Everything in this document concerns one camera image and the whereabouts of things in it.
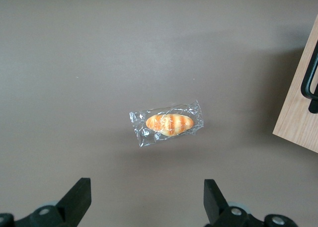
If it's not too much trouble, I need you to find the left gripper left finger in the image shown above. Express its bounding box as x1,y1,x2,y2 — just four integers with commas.
13,177,92,227

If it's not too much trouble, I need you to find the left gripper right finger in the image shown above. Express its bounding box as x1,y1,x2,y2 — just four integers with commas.
204,179,264,227

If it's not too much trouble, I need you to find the wooden drawer with black handle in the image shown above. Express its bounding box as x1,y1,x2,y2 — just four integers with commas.
272,12,318,154

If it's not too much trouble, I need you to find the black metal drawer handle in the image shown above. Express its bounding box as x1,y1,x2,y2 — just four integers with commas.
300,39,318,114

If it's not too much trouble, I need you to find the wrapped striped bread roll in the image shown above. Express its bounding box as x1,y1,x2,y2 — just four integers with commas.
129,99,205,149

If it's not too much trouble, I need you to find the brown table cover sheet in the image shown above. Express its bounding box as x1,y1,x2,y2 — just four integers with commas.
0,0,318,227

